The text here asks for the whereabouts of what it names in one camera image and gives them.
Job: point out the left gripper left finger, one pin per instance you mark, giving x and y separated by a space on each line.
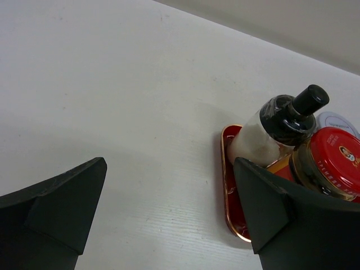
46 225

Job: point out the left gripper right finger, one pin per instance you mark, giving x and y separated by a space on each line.
292 227

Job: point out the tall red-lid sauce jar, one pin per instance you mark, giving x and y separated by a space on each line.
327 163

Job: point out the black-cap white bottle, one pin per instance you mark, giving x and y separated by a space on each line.
280 125

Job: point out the grey-lid condiment jar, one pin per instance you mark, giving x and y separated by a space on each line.
332 119

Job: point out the red lacquer tray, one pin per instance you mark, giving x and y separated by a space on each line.
233 213

